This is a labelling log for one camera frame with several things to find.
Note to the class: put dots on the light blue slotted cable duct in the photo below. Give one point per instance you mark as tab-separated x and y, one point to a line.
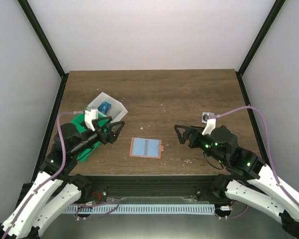
144	209

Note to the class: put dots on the black frame post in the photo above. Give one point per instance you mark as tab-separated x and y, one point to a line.
29	13
273	13

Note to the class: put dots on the left black frame post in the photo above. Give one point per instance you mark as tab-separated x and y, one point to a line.
29	13

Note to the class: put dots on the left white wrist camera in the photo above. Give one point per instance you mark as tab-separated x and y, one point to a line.
90	114

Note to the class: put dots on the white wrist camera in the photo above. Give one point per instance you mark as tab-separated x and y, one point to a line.
90	114
209	119

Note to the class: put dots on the white plastic bin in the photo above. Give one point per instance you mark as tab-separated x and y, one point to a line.
117	111

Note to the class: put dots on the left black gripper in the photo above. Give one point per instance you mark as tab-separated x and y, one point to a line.
111	138

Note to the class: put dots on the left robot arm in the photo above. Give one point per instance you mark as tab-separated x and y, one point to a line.
54	189

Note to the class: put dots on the right black frame post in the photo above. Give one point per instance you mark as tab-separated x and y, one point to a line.
273	13

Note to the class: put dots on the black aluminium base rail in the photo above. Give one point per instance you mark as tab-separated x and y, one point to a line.
204	188

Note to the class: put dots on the green plastic bin middle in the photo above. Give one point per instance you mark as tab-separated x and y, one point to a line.
78	121

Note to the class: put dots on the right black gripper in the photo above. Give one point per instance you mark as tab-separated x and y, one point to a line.
196	131

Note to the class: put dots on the blue card in bin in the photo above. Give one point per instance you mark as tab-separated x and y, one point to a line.
104	107

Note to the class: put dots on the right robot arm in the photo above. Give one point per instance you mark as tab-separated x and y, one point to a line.
251	182

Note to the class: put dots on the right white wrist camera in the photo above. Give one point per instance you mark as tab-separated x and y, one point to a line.
209	119

